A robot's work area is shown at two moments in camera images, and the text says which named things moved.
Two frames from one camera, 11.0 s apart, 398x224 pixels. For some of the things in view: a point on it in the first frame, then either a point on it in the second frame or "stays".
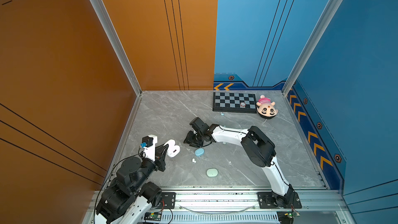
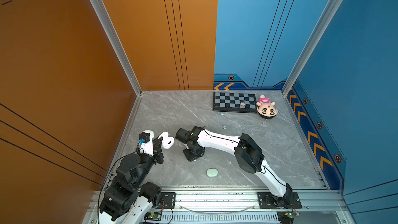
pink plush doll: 266,109 stays
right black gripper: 189,140 → 189,158
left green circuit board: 153,216 stays
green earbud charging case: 212,172 stays
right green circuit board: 293,213 stays
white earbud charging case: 173,150 → 167,142
